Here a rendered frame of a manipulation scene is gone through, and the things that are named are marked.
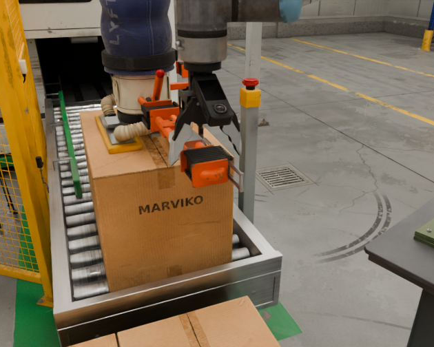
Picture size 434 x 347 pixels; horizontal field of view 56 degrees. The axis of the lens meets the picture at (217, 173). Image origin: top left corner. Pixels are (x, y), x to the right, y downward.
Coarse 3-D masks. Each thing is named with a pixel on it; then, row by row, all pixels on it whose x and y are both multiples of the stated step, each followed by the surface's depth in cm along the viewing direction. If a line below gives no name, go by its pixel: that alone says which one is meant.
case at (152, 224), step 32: (96, 128) 140; (96, 160) 116; (128, 160) 116; (160, 160) 116; (96, 192) 108; (128, 192) 112; (160, 192) 115; (192, 192) 119; (224, 192) 123; (128, 224) 116; (160, 224) 120; (192, 224) 124; (224, 224) 128; (128, 256) 120; (160, 256) 124; (192, 256) 129; (224, 256) 133
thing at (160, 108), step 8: (144, 104) 113; (152, 104) 114; (160, 104) 114; (168, 104) 115; (176, 104) 113; (144, 112) 109; (152, 112) 107; (160, 112) 107; (168, 112) 108; (176, 112) 109; (144, 120) 111; (152, 120) 108; (152, 128) 108
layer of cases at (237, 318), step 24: (192, 312) 119; (216, 312) 119; (240, 312) 119; (120, 336) 111; (144, 336) 111; (168, 336) 111; (192, 336) 111; (216, 336) 111; (240, 336) 111; (264, 336) 111
